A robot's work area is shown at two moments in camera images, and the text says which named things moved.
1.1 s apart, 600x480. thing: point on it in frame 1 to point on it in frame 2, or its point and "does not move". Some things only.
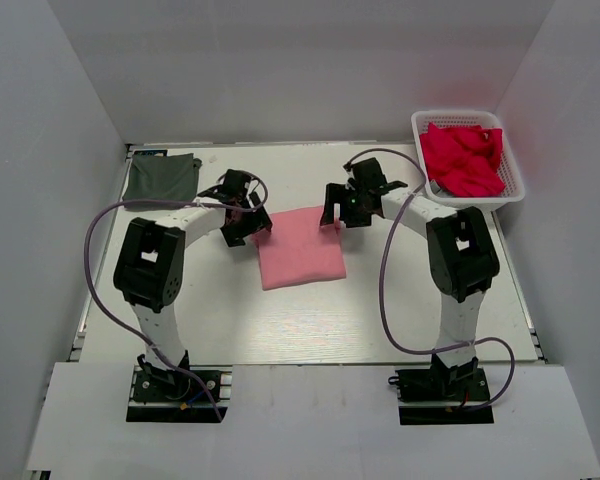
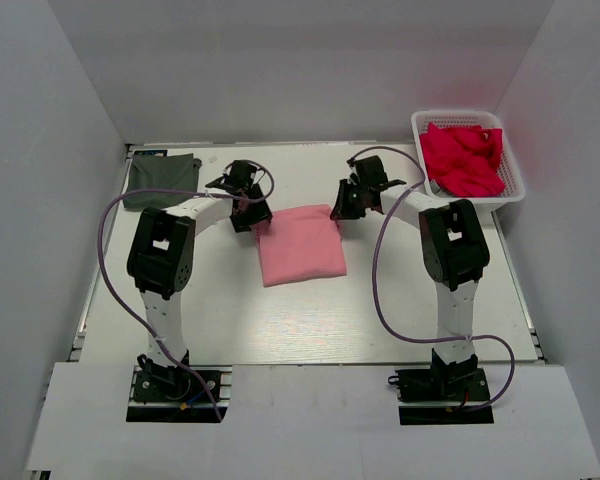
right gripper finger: (334, 204) to (338, 209)
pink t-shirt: (299, 250) does not move
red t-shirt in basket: (463, 160) does not move
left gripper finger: (233, 239) to (241, 224)
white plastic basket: (466, 158) does not move
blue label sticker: (150, 152) does not move
